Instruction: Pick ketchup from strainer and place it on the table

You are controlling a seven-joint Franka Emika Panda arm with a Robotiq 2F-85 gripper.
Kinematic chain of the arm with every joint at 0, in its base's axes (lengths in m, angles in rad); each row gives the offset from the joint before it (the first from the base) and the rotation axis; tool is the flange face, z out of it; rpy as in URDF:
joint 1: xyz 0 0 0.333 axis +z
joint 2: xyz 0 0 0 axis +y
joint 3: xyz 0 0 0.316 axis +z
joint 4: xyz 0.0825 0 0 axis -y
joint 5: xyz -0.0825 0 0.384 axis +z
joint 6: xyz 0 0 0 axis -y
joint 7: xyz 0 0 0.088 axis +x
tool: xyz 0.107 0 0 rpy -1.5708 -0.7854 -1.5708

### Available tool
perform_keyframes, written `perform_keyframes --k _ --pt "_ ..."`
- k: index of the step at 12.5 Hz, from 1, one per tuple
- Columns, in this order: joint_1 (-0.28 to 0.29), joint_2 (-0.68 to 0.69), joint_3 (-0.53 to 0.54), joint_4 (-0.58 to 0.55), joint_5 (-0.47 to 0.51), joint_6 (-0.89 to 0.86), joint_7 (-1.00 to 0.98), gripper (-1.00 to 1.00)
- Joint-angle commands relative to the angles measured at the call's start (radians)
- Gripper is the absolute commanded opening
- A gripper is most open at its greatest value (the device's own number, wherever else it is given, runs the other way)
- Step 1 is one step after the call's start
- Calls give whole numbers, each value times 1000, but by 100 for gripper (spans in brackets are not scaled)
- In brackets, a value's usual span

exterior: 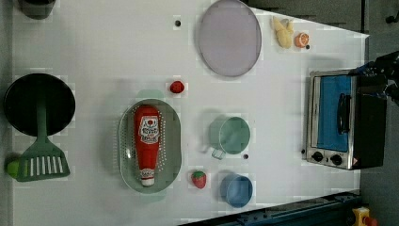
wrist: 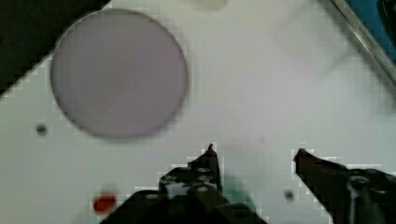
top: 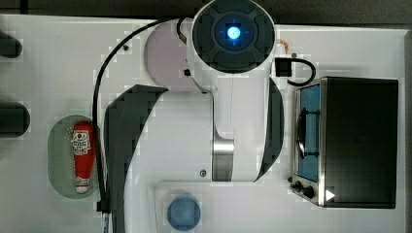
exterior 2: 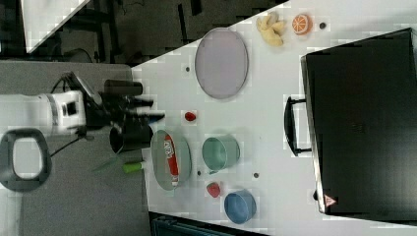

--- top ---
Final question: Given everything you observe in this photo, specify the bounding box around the black toaster oven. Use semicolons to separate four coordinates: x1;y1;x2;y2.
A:
288;77;398;209

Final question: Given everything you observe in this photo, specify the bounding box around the plush orange slice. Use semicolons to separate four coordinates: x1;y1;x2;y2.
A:
278;40;289;52

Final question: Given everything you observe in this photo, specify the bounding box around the red plush ketchup bottle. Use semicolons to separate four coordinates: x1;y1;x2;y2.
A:
71;121;95;194

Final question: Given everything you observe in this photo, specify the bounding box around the lilac round plate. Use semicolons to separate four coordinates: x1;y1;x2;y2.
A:
144;18;199;92

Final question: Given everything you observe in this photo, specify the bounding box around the green oval strainer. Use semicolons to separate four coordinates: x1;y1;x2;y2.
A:
48;116;99;199

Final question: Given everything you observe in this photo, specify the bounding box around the blue cup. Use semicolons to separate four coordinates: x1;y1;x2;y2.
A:
167;195;201;231

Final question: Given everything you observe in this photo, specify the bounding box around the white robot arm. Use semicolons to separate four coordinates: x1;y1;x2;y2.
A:
104;0;284;233

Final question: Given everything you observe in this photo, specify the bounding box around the large black cylinder container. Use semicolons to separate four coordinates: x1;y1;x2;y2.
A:
0;102;30;138

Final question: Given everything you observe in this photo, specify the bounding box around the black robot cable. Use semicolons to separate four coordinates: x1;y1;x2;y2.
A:
91;17;195;213

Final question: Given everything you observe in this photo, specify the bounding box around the small black cylinder container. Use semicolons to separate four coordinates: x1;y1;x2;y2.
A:
0;31;22;58

